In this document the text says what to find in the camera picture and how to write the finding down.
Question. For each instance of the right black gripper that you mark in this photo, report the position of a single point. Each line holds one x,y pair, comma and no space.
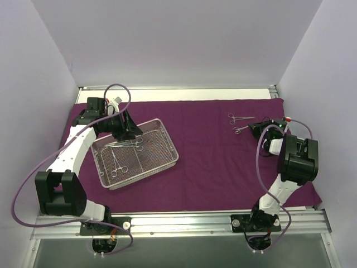
262,128

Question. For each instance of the steel forceps clamp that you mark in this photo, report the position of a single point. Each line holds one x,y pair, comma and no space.
117,166
234,119
137,144

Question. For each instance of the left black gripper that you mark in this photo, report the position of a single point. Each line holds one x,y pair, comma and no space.
126,126

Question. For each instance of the steel tweezers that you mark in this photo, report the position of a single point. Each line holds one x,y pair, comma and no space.
116,144

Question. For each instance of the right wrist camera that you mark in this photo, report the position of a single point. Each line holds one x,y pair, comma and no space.
281,123

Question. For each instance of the wire mesh instrument tray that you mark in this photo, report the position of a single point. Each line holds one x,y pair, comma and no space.
158,154

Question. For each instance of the purple cloth wrap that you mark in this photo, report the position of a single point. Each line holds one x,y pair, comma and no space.
215,170

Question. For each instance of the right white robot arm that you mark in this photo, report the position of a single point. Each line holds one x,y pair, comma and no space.
298,164

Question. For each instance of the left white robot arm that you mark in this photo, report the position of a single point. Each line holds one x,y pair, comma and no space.
59,190

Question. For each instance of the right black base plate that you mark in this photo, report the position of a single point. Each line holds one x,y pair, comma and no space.
250,224

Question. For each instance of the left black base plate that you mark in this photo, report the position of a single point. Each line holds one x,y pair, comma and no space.
109,226

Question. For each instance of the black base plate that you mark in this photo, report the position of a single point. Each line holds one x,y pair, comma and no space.
250,224
109,226

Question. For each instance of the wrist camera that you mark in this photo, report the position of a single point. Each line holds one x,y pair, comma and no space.
115,102
281,123

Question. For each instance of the back aluminium rail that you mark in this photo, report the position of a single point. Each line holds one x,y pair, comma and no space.
95,87

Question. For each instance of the front aluminium rail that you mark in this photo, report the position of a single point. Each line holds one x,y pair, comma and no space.
185,224

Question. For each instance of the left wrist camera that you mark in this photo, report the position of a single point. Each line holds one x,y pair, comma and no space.
115,102

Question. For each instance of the steel surgical scissors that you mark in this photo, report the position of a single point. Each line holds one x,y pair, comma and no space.
238,130

